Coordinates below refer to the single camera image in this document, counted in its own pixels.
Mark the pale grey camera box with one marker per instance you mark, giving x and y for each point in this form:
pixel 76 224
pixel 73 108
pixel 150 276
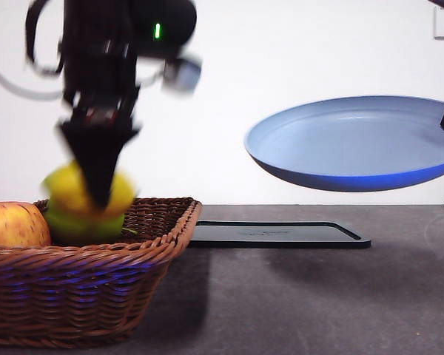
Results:
pixel 183 74

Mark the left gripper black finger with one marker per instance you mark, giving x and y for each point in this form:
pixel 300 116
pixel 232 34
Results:
pixel 96 159

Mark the green apple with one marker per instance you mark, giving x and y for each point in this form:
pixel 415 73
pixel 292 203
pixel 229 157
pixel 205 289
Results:
pixel 77 231

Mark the brown wicker basket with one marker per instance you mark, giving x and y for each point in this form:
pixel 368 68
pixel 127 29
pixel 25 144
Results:
pixel 77 288

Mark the yellow lemon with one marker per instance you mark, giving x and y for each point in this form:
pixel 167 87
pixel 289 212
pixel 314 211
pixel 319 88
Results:
pixel 64 185

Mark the light blue round plate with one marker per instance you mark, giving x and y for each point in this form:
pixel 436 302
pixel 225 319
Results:
pixel 348 148

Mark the black rectangular tray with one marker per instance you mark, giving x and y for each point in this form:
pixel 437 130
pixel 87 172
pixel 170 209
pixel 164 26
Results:
pixel 281 236

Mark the red yellow apple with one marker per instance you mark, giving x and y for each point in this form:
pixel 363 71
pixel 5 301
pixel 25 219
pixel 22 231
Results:
pixel 15 225

